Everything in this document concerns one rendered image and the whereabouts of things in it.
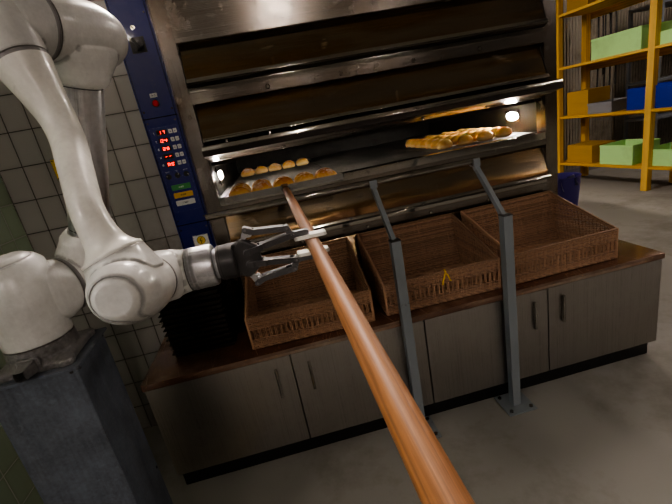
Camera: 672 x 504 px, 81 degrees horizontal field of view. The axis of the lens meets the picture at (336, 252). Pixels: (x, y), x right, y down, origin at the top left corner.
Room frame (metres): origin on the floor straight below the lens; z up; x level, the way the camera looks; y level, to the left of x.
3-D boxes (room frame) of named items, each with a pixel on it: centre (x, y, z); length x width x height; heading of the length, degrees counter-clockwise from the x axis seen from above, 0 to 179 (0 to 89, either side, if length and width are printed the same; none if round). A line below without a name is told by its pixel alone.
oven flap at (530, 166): (2.10, -0.37, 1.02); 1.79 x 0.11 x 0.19; 97
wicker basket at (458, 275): (1.84, -0.42, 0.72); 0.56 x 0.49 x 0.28; 96
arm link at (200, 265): (0.80, 0.28, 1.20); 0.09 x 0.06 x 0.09; 8
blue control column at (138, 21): (2.90, 0.79, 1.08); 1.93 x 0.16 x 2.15; 7
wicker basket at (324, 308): (1.77, 0.18, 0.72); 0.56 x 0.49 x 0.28; 95
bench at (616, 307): (1.80, -0.29, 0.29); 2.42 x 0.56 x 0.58; 97
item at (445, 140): (2.61, -0.89, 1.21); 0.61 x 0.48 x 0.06; 7
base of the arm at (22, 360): (0.91, 0.77, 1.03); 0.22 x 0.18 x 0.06; 11
